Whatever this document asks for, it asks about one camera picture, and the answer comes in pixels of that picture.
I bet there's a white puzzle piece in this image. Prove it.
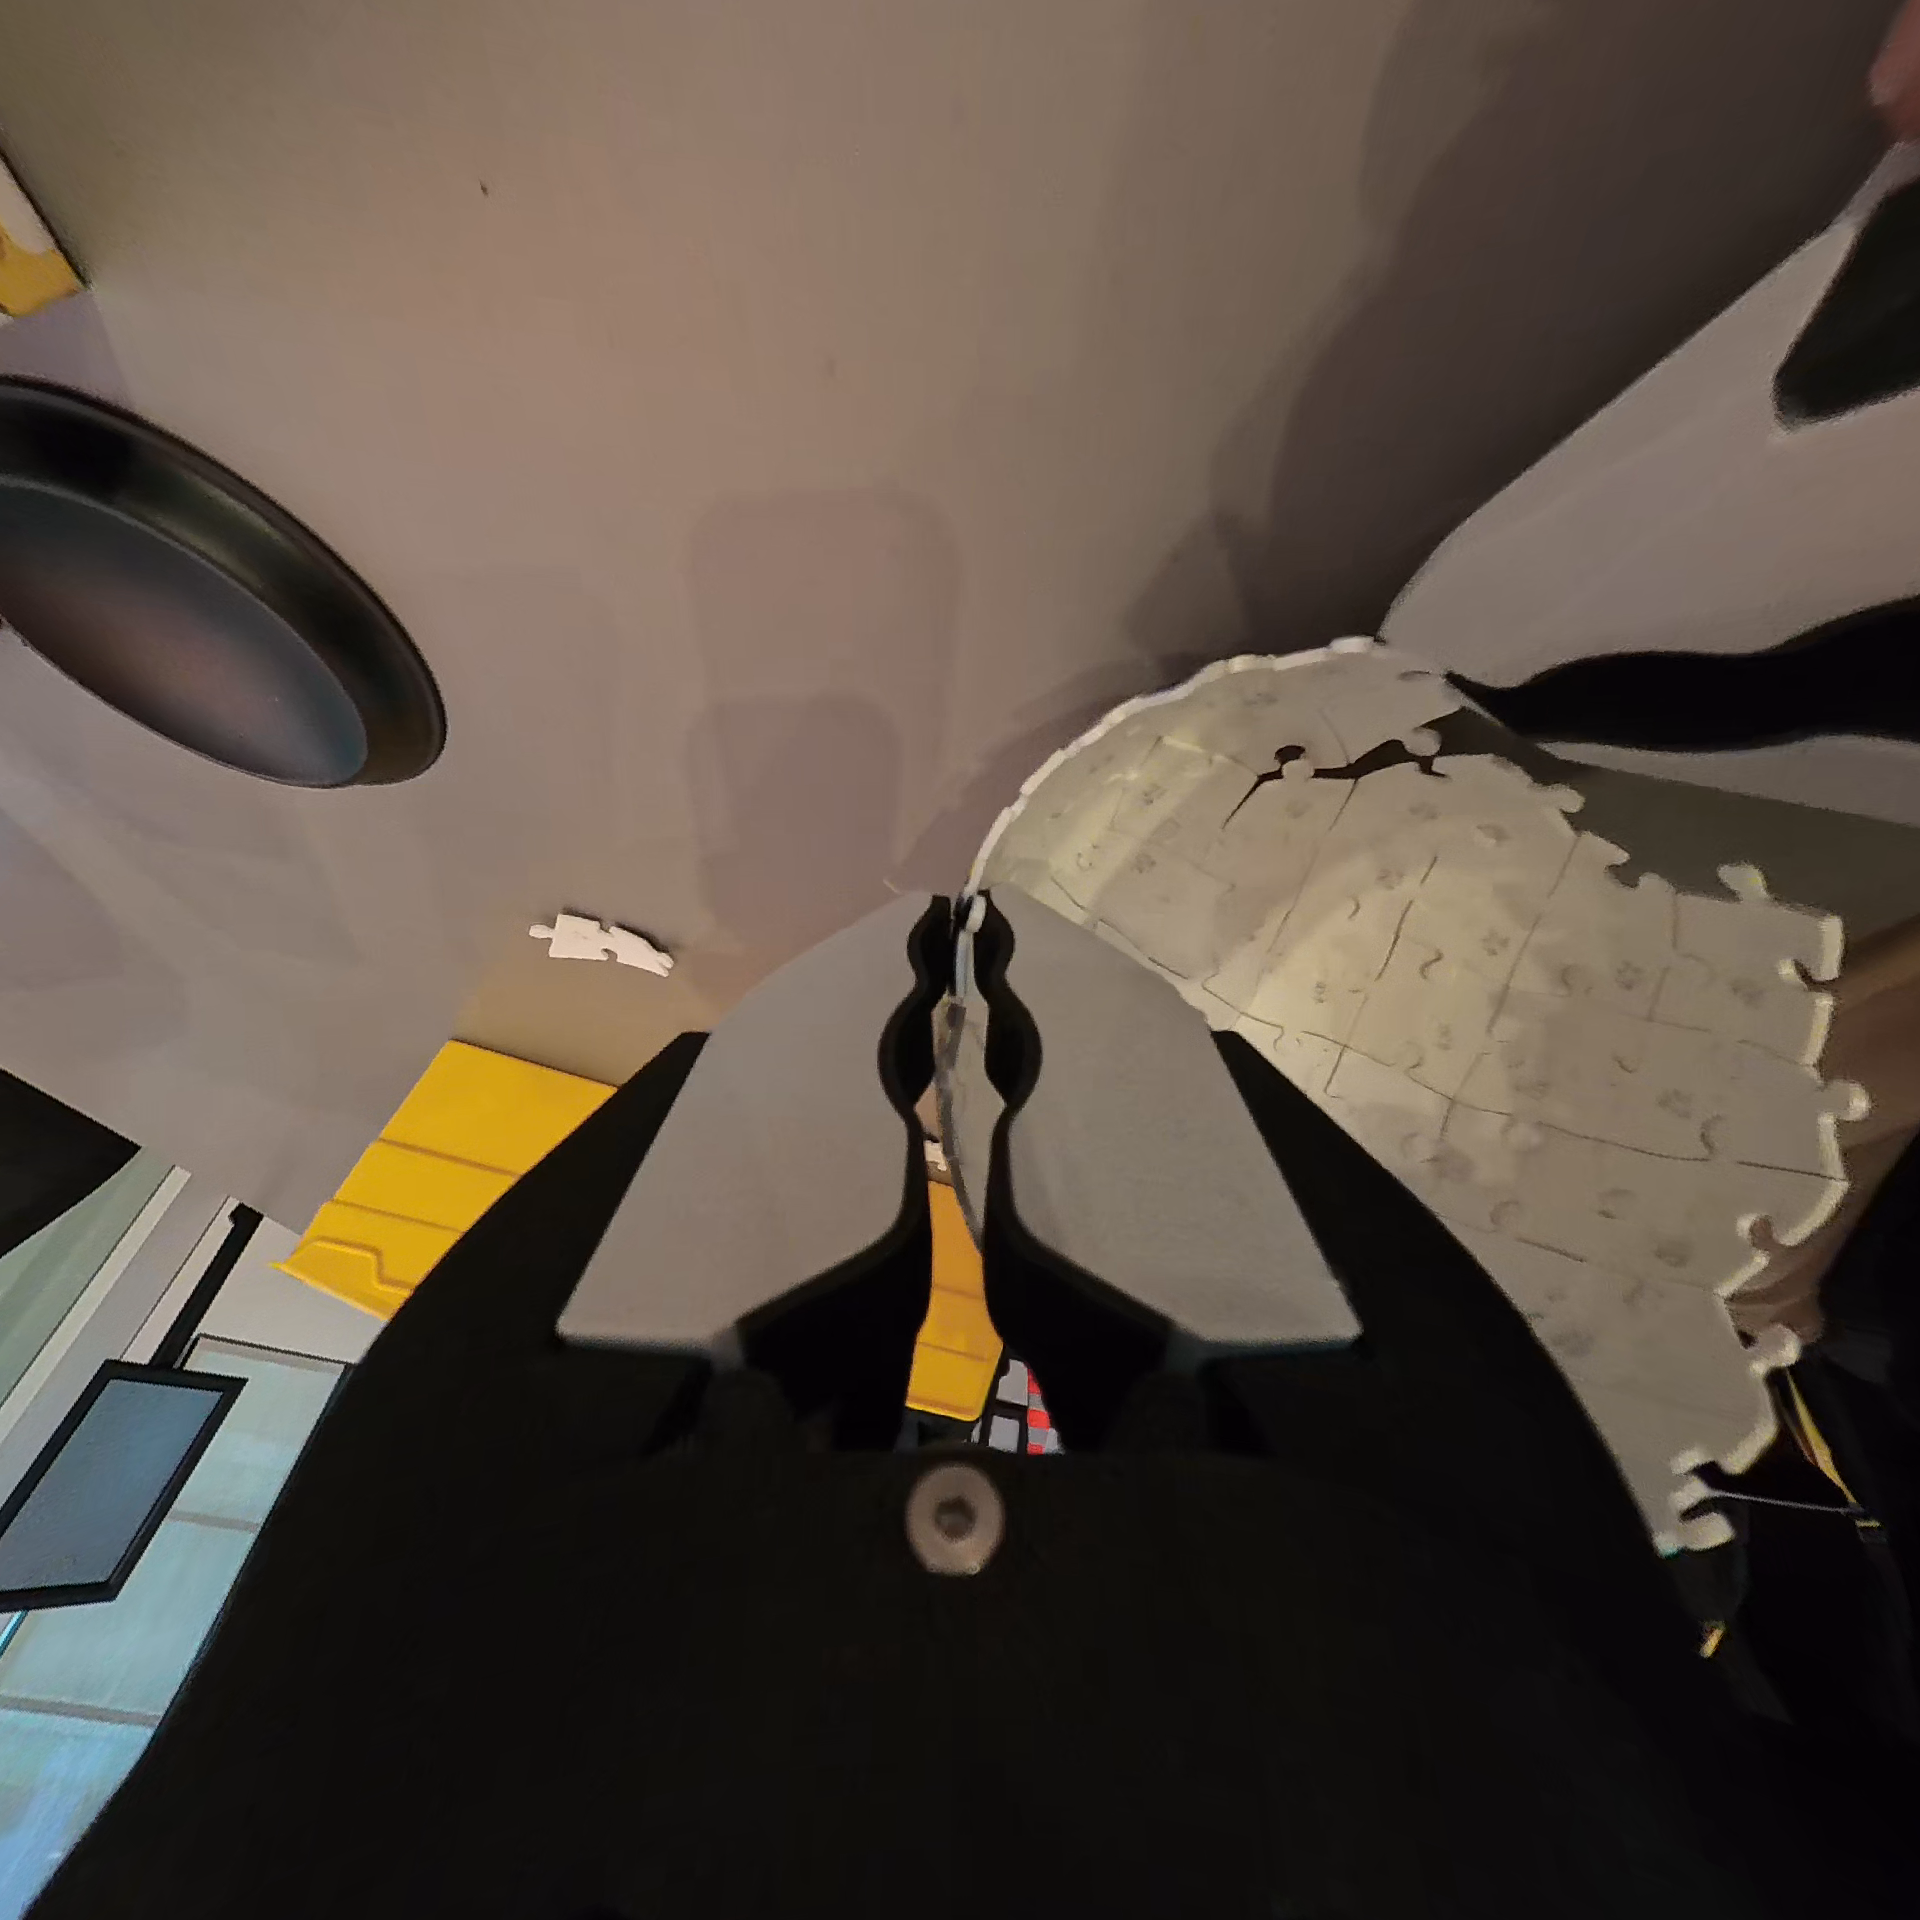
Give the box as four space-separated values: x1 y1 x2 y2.
529 911 676 982

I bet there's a yellow box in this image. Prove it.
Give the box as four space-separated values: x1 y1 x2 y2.
277 1040 1008 1419

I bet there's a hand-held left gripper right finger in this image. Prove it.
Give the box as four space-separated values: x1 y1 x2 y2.
976 886 1362 1454

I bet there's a yellow lanyard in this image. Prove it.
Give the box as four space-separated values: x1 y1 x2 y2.
1696 1359 1892 1659

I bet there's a partly built puzzle ball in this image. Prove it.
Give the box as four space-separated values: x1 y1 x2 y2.
961 639 1876 1555

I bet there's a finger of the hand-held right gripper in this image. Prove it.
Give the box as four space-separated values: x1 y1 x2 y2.
1456 600 1920 940
1377 142 1920 695

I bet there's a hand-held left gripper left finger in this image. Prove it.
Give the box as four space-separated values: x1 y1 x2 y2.
556 894 950 1450

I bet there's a black round ball stand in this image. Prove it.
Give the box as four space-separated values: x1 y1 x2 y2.
0 375 448 788

